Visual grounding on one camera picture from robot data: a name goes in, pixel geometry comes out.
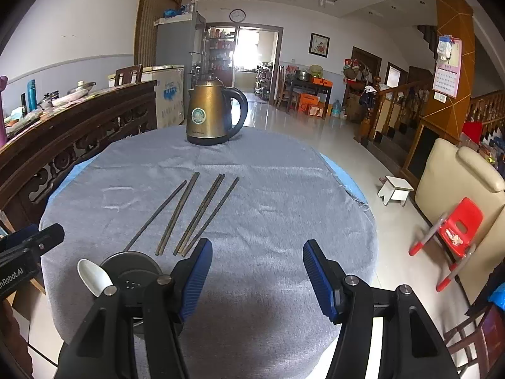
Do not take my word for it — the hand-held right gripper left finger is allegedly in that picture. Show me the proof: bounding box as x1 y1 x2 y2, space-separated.
53 238 214 379

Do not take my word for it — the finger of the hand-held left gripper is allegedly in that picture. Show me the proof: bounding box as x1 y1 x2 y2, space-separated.
0 223 66 263

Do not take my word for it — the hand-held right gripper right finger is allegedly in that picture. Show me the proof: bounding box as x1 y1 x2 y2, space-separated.
302 239 460 379

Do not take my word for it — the white ceramic spoon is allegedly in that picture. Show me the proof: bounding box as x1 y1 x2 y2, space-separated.
77 258 116 298

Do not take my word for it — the black round utensil holder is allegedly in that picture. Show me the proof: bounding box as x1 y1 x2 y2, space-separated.
98 250 163 326

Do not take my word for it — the small metal tool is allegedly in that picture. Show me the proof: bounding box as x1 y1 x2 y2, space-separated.
156 172 200 255

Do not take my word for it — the grey tablecloth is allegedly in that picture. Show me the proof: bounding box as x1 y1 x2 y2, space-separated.
39 124 377 379

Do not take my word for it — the blue under cloth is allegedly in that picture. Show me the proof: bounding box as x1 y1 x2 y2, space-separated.
47 152 369 210

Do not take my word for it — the small white stool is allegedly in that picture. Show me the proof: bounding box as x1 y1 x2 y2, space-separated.
377 176 415 207

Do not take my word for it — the red child chair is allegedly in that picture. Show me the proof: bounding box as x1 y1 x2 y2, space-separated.
408 197 484 293

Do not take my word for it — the metal pot with lid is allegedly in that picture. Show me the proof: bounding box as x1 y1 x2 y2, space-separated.
67 81 97 96

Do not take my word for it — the brown slatted wooden chair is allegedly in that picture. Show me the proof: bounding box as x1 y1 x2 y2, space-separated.
444 304 505 379

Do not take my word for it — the cream leather armchair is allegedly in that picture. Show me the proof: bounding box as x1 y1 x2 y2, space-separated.
414 138 505 304

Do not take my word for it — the bronze electric kettle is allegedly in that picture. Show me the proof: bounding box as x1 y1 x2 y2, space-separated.
185 73 249 146

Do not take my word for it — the orange cardboard carton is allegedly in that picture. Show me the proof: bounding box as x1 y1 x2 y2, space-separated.
298 93 321 117

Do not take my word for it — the dark wooden chair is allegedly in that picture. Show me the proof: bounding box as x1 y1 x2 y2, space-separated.
114 64 143 86

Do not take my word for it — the white chest freezer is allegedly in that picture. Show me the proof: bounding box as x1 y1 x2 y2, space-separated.
108 65 185 129

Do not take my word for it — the dark wooden side table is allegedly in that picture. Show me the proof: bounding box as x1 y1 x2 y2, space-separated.
282 77 334 120

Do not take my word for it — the wooden stair railing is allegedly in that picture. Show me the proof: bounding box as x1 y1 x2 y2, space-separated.
367 77 435 145

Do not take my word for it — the grey refrigerator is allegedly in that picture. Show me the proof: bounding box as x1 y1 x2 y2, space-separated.
155 11 208 127

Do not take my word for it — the shelf with bottles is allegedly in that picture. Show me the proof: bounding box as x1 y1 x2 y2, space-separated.
205 26 238 83

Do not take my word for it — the orange wooden pillar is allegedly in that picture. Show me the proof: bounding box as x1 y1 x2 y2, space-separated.
418 0 476 139

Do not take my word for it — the black cable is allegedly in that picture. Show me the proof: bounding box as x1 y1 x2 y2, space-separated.
27 344 58 367

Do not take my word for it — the framed wall picture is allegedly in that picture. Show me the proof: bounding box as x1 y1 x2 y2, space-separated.
309 33 330 57

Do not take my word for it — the pink wall calendar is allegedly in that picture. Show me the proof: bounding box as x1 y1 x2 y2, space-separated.
432 35 462 99

